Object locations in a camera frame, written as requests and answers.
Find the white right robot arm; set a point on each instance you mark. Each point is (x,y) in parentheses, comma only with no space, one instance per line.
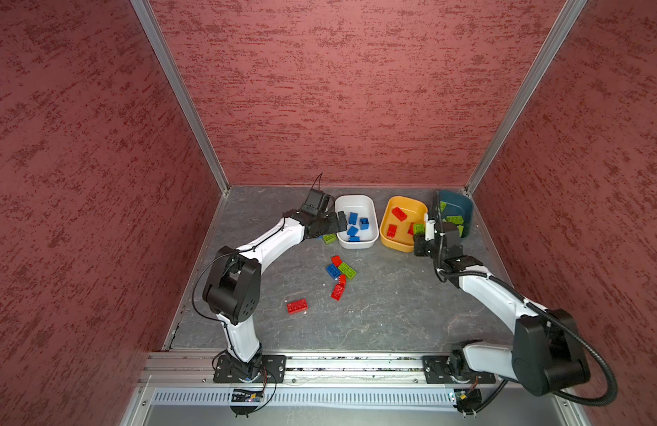
(543,356)

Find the dark teal plastic container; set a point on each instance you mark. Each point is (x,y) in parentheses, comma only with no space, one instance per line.
(457,204)

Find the aluminium left corner post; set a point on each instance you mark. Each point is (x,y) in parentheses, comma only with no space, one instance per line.
(155,36)

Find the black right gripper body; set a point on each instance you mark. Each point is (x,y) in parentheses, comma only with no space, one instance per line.
(427,248)

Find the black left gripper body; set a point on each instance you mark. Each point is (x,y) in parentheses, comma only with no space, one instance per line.
(327,224)

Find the white slotted cable duct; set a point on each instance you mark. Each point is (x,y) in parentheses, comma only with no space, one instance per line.
(402,398)

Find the aluminium right corner post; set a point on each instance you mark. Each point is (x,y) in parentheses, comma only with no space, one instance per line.
(562,26)

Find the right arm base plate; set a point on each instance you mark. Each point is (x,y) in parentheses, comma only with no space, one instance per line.
(444,369)

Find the white plastic container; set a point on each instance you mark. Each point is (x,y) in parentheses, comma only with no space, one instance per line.
(364,206)

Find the aluminium corner post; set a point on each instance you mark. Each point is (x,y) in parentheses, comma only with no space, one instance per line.
(562,26)
(155,36)

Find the aluminium front rail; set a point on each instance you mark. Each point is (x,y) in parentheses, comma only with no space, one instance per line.
(325,368)

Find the yellow plastic container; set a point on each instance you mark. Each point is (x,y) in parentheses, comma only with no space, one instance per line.
(416,212)

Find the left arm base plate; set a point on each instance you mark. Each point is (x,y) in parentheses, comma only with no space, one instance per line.
(229,370)

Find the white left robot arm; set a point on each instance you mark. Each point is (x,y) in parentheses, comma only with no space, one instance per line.
(233,287)

